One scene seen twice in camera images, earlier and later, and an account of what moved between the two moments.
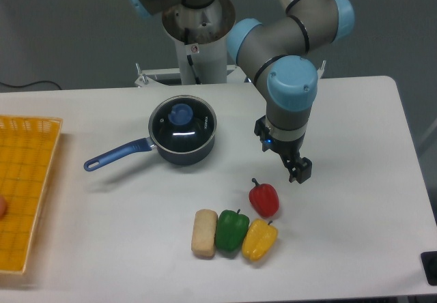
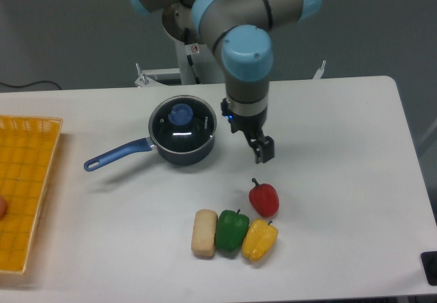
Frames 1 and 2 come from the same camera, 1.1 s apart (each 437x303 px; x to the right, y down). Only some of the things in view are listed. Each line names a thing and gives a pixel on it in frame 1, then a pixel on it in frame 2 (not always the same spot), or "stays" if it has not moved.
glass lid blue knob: (181, 114) stays
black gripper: (289, 150) to (252, 126)
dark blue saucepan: (147, 144) stays
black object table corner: (429, 259) stays
